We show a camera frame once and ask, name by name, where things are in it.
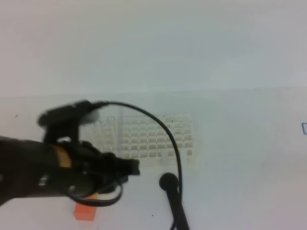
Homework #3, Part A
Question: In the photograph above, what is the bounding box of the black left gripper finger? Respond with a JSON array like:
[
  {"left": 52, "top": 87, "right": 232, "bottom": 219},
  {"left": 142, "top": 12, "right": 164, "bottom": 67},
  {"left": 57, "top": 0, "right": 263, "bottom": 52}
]
[{"left": 112, "top": 156, "right": 141, "bottom": 184}]

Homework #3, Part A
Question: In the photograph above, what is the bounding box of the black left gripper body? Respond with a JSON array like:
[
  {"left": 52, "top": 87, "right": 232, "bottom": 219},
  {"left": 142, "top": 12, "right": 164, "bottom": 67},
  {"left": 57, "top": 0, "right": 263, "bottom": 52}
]
[{"left": 55, "top": 141, "right": 120, "bottom": 198}]

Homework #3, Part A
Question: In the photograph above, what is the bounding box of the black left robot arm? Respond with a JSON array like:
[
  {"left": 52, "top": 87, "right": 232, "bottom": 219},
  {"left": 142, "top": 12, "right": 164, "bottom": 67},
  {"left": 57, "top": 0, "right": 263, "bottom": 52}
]
[{"left": 0, "top": 137, "right": 140, "bottom": 207}]

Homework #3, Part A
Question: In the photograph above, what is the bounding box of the white test tube rack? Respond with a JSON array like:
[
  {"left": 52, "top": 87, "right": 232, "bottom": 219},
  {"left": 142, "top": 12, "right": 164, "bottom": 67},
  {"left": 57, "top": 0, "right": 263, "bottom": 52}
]
[{"left": 81, "top": 115, "right": 195, "bottom": 167}]

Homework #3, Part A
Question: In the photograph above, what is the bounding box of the clear test tube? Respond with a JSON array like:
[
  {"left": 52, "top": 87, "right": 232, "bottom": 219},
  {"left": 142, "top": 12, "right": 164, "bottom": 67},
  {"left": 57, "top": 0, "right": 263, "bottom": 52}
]
[
  {"left": 93, "top": 121, "right": 106, "bottom": 145},
  {"left": 106, "top": 116, "right": 118, "bottom": 151}
]

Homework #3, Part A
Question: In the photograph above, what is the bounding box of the yellow and orange block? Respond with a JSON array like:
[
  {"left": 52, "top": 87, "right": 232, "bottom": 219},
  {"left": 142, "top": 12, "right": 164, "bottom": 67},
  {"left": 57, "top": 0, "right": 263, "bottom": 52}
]
[{"left": 73, "top": 203, "right": 97, "bottom": 221}]

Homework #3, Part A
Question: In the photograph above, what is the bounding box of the blue marking at edge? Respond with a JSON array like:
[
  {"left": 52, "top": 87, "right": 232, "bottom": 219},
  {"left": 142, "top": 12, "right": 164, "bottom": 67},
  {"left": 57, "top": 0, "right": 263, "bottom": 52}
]
[{"left": 301, "top": 123, "right": 307, "bottom": 135}]

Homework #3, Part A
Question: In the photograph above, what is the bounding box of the black left camera cable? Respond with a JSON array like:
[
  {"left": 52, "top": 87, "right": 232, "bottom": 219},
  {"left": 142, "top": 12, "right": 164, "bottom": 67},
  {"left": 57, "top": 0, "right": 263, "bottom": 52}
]
[{"left": 67, "top": 102, "right": 184, "bottom": 230}]

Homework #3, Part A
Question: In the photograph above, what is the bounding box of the black round-headed handle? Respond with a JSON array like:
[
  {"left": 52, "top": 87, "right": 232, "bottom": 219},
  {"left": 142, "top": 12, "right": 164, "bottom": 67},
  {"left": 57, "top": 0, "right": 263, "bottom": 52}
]
[{"left": 159, "top": 172, "right": 189, "bottom": 230}]

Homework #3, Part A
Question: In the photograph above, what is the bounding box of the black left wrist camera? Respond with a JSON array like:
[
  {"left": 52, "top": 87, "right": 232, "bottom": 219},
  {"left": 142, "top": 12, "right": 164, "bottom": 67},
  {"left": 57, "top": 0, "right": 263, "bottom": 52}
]
[{"left": 37, "top": 101, "right": 104, "bottom": 145}]

